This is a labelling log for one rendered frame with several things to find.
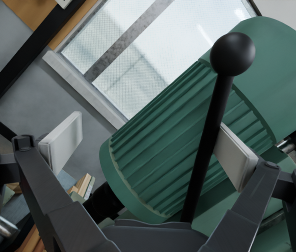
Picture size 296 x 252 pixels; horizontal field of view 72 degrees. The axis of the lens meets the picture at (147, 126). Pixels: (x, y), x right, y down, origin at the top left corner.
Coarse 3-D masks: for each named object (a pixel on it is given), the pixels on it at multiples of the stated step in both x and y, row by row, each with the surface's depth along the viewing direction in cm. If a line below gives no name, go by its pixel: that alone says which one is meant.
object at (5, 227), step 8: (0, 216) 38; (0, 224) 37; (8, 224) 38; (16, 224) 43; (24, 224) 38; (32, 224) 38; (0, 232) 37; (8, 232) 38; (16, 232) 37; (24, 232) 36; (8, 240) 37; (16, 240) 34; (0, 248) 37; (8, 248) 34; (16, 248) 34
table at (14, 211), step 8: (64, 176) 67; (64, 184) 65; (72, 184) 67; (16, 200) 49; (24, 200) 51; (8, 208) 46; (16, 208) 48; (24, 208) 49; (8, 216) 45; (16, 216) 47; (24, 216) 48; (0, 240) 41
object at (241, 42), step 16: (240, 32) 16; (224, 48) 15; (240, 48) 15; (224, 64) 16; (240, 64) 15; (224, 80) 17; (224, 96) 17; (208, 112) 18; (208, 128) 18; (208, 144) 19; (208, 160) 19; (192, 176) 21; (192, 192) 21; (192, 208) 21
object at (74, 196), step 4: (72, 192) 41; (76, 192) 42; (72, 196) 40; (76, 196) 41; (80, 196) 42; (76, 200) 41; (80, 200) 41; (84, 200) 42; (104, 220) 43; (108, 220) 44; (112, 220) 45; (100, 224) 41; (104, 224) 42; (108, 224) 43; (112, 224) 44; (100, 228) 41
